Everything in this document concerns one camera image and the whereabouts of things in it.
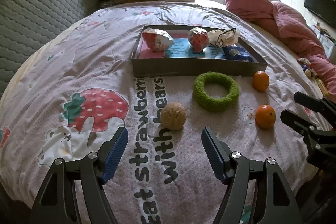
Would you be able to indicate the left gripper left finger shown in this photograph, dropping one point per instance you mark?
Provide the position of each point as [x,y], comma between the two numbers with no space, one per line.
[56,200]

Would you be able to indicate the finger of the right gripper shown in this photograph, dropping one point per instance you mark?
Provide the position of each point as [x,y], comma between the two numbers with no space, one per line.
[302,121]
[324,106]

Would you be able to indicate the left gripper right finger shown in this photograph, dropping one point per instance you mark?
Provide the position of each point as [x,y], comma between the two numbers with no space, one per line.
[273,201]

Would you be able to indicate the orange tangerine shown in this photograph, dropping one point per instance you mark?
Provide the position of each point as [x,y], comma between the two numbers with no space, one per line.
[260,81]
[265,116]

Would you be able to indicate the cream cloth drawstring pouch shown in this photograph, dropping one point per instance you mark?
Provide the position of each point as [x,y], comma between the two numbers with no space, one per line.
[223,38]

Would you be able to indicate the brown walnut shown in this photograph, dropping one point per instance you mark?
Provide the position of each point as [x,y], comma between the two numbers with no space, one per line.
[173,116]

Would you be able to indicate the blue white egg toy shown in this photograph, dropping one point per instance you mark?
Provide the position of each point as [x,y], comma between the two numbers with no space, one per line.
[157,40]

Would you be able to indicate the small toys by blanket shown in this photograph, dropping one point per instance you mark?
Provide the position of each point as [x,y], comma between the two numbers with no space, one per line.
[307,68]

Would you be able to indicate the pink quilted blanket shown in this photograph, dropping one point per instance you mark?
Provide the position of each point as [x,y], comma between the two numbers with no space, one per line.
[288,25]

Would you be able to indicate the blue tissue packet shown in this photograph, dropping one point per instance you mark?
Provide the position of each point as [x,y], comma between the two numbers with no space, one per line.
[237,53]

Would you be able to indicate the floral lilac bed sheet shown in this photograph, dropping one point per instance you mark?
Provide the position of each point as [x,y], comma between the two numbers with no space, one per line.
[83,88]

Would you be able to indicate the red wrapped egg toy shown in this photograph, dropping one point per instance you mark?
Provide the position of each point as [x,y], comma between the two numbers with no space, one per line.
[198,39]

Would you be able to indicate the dark tray with pink liner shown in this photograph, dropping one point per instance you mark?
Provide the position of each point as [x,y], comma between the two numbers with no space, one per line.
[181,60]

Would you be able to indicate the grey quilted headboard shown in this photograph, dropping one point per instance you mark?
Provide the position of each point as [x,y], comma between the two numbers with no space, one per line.
[27,25]

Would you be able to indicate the black wall television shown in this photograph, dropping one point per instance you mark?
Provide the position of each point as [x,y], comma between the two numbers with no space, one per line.
[325,9]

